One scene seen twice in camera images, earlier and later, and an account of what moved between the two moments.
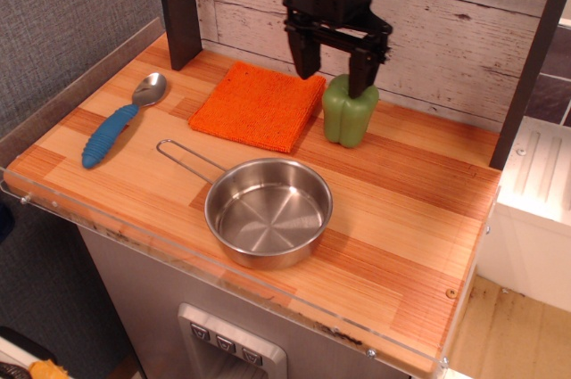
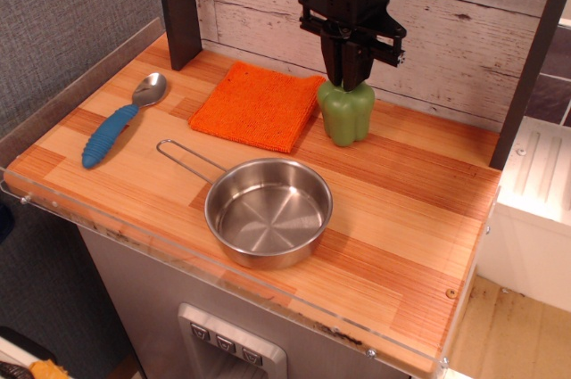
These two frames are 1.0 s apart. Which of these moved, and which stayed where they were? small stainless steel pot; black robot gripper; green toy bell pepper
Moved: black robot gripper
Stayed: small stainless steel pot; green toy bell pepper
